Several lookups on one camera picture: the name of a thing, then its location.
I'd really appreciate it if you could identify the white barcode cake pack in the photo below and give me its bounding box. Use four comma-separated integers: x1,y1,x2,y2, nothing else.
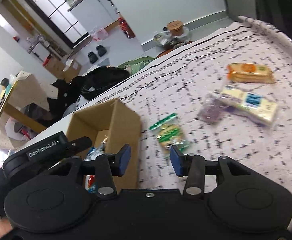
84,142,105,161

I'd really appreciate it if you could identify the cream dotted tablecloth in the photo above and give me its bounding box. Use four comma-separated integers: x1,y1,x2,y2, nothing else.
0,70,58,150

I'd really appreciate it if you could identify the small cardboard box with tissue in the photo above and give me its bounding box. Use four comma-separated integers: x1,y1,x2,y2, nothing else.
62,59,82,82

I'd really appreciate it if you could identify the black clothes pile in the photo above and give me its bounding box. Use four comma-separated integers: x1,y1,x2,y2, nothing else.
26,76,86,127

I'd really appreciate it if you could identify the red oil bottle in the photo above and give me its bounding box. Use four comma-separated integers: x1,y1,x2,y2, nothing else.
118,17,135,38

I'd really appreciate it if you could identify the pink water bottle pack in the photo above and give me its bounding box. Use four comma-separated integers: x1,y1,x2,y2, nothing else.
89,27,108,42

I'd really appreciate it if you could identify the brown lidded jar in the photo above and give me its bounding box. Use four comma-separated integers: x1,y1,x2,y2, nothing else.
167,20,183,36

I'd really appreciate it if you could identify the person's left hand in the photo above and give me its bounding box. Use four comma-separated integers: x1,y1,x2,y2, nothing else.
0,218,13,239

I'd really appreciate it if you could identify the green white biscuit pack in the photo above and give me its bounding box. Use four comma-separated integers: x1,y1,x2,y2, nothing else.
149,113,191,153

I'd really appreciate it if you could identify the black framed glass door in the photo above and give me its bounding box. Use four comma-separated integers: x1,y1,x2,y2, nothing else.
24,0,89,49

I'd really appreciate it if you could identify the brown cardboard box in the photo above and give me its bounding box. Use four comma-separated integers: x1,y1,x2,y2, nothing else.
66,99,141,191

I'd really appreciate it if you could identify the doll figure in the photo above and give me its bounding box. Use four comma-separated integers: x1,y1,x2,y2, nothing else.
0,78,11,100

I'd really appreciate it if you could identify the purple snack packet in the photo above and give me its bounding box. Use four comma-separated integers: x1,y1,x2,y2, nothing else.
198,93,227,124

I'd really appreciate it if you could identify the black bag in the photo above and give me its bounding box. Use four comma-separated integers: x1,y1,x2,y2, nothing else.
81,66,130,101

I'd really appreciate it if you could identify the white black patterned cloth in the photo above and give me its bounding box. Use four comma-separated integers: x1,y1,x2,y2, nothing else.
73,15,292,230

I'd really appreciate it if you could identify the red candy packet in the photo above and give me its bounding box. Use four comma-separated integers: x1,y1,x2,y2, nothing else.
85,175,95,191

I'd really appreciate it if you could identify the clear plastic bag of items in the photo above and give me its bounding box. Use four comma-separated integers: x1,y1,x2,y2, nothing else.
154,30,175,49

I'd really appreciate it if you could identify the blueberry cream cake pack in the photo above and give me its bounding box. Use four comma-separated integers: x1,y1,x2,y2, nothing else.
213,85,280,126

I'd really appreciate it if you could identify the green dinosaur rug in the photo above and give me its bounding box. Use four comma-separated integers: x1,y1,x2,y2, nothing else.
117,56,155,76

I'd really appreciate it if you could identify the orange cracker pack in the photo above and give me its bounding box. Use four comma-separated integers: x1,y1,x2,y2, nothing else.
227,63,276,84

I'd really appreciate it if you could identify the white kitchen cabinet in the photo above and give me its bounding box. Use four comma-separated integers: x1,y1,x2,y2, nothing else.
68,0,118,34

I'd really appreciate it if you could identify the wooden table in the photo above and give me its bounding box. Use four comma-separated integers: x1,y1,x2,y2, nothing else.
0,75,49,133

